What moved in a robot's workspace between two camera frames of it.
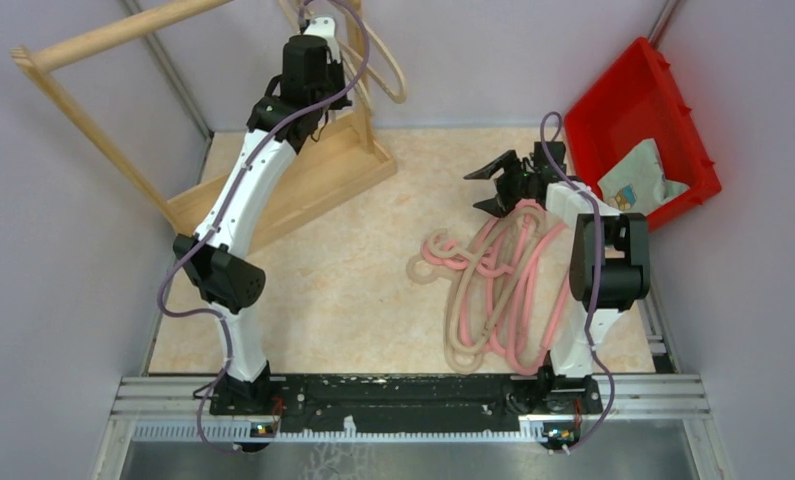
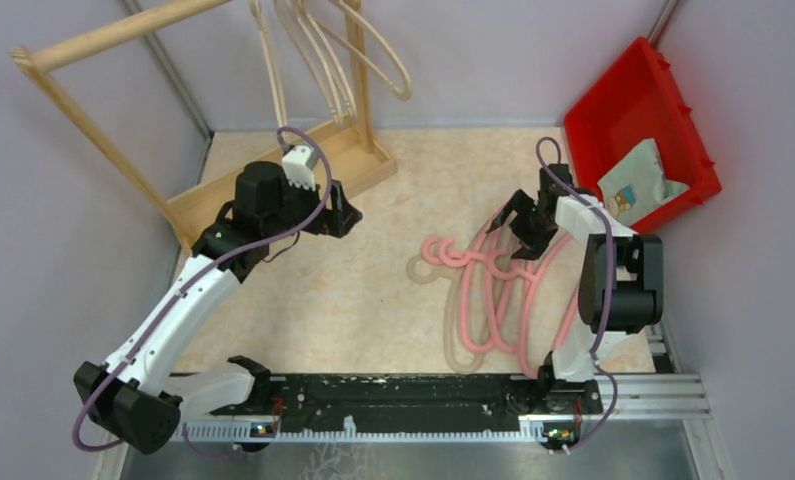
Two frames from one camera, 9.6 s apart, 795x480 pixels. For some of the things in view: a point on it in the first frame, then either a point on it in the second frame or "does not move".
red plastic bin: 635,101 does not move
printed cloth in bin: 636,184 does not move
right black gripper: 502,203 → 520,203
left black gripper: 337,69 → 343,214
